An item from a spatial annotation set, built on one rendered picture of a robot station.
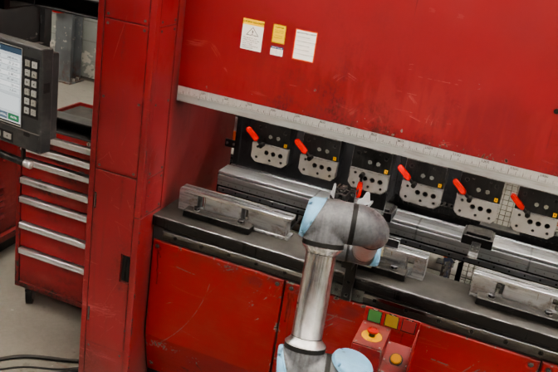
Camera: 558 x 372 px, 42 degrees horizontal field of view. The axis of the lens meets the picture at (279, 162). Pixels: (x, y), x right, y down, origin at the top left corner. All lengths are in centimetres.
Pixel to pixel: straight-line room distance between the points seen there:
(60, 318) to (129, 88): 156
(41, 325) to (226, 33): 185
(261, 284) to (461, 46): 119
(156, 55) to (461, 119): 112
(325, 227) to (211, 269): 110
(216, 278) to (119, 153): 64
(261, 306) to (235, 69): 95
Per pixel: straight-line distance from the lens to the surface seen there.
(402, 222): 306
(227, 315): 306
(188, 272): 306
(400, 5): 260
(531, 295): 283
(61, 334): 386
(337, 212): 198
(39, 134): 255
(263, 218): 296
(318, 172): 279
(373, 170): 273
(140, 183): 290
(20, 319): 398
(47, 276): 387
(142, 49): 276
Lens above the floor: 215
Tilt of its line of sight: 20 degrees down
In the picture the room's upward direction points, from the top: 8 degrees clockwise
